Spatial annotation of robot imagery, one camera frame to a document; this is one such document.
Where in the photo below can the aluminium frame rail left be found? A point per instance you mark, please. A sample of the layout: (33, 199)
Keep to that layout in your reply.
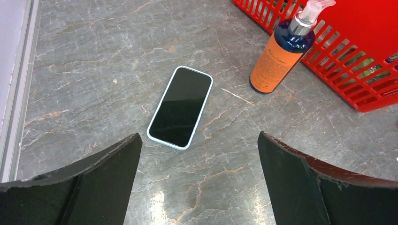
(19, 25)

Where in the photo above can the phone in light blue case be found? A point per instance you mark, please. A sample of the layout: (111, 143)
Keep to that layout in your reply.
(179, 111)

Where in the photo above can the red plastic basket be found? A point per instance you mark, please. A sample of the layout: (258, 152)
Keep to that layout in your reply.
(355, 50)

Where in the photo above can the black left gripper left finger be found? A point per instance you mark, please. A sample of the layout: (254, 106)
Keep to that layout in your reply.
(92, 191)

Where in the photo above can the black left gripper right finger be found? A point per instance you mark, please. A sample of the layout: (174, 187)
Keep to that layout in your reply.
(304, 190)

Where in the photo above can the orange label blue pump bottle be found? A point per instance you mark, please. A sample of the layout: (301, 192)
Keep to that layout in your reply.
(291, 39)

